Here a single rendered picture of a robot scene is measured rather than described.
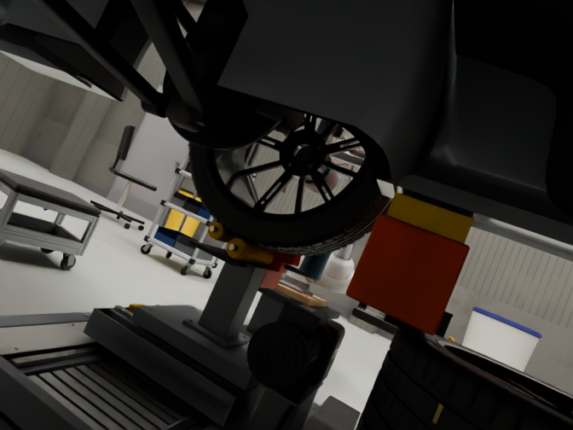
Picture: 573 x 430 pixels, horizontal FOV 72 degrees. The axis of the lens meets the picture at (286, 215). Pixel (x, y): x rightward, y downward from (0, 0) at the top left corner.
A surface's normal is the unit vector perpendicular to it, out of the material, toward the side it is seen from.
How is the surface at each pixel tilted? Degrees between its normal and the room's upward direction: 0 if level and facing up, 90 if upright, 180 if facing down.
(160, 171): 90
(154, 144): 90
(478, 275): 90
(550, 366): 90
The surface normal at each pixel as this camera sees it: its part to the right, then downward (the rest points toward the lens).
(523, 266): -0.37, -0.22
